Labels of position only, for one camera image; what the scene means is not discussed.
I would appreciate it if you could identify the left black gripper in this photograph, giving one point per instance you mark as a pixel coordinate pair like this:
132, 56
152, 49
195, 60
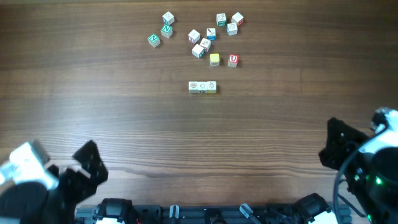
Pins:
93, 168

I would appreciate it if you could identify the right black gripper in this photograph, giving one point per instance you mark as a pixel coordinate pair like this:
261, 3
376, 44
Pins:
339, 140

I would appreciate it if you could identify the red picture wooden block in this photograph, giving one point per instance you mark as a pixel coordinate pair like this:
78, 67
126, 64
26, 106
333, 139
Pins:
193, 87

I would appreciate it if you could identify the black picture wooden block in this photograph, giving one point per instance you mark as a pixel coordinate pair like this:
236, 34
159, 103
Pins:
202, 87

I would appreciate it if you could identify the yellow sided picture block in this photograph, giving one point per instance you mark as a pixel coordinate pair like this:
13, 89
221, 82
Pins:
211, 87

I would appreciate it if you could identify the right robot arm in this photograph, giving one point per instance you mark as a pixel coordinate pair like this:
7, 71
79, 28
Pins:
367, 164

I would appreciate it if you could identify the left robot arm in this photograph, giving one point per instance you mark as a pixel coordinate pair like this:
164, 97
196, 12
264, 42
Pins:
42, 194

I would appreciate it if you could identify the red U wooden block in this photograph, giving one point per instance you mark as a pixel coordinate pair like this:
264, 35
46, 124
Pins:
233, 60

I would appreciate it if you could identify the lower green N block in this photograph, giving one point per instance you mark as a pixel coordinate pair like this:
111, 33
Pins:
154, 40

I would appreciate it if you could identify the green n block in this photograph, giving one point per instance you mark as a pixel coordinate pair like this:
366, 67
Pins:
154, 40
166, 31

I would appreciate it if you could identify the upper green N block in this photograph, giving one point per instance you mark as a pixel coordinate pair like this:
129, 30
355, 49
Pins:
166, 31

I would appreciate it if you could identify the yellow wooden block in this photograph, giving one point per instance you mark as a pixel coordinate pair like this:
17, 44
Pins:
214, 59

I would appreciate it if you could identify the teal sided wooden block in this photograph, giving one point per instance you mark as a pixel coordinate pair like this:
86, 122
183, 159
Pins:
198, 51

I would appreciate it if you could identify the blue sided picture block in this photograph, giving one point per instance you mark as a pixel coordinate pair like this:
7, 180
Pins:
232, 29

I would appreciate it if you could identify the red sided corner block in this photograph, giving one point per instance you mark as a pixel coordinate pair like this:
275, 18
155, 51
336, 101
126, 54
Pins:
237, 18

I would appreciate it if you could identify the white red-sided block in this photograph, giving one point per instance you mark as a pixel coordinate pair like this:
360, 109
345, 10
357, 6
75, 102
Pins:
194, 36

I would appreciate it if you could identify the blue pattern wooden block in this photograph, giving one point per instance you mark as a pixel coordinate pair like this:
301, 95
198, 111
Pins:
168, 18

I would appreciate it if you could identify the red pattern tilted block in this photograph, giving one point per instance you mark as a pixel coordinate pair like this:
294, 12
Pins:
206, 44

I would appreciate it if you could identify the blue brush picture block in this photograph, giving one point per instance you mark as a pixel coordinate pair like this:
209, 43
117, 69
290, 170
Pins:
211, 33

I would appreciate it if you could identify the green Z wooden block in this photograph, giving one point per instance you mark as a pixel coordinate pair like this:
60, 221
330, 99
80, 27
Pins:
221, 19

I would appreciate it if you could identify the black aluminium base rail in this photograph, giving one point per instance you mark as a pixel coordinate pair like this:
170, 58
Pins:
270, 214

